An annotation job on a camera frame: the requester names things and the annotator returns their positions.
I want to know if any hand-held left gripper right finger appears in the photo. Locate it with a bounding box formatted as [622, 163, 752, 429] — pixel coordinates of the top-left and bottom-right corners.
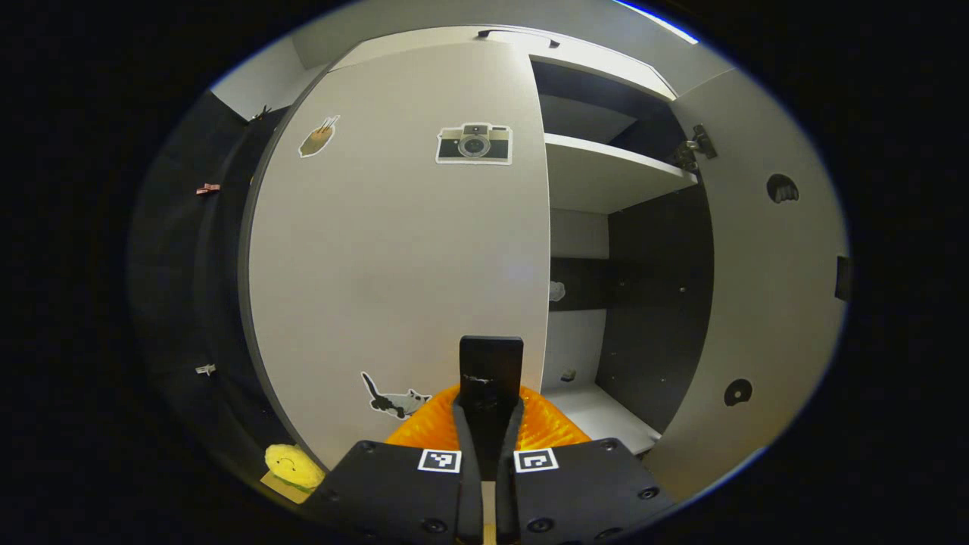
[501, 385, 676, 545]

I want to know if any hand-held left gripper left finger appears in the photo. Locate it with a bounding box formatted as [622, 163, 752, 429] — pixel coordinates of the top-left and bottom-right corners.
[303, 385, 483, 545]

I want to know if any double-door shoe cabinet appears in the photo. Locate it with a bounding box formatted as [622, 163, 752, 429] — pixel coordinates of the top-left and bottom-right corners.
[326, 25, 716, 456]

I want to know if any white shoe cabinet door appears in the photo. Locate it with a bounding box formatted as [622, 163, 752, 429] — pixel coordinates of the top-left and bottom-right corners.
[241, 42, 551, 474]
[643, 68, 852, 502]

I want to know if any white cabinet bottom shelf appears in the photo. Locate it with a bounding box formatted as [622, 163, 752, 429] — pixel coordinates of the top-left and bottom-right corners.
[541, 382, 663, 455]

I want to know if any white cabinet shelf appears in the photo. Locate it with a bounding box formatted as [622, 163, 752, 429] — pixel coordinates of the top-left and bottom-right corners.
[544, 133, 699, 215]
[541, 382, 663, 455]

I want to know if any metal door hinge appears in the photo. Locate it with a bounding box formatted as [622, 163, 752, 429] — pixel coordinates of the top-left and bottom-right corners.
[670, 123, 718, 171]

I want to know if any yellow plush toy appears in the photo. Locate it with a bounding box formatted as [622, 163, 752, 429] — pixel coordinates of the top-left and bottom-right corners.
[264, 444, 326, 493]

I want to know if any black backdrop cloth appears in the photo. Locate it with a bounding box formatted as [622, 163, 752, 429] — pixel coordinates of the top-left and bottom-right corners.
[129, 91, 304, 485]

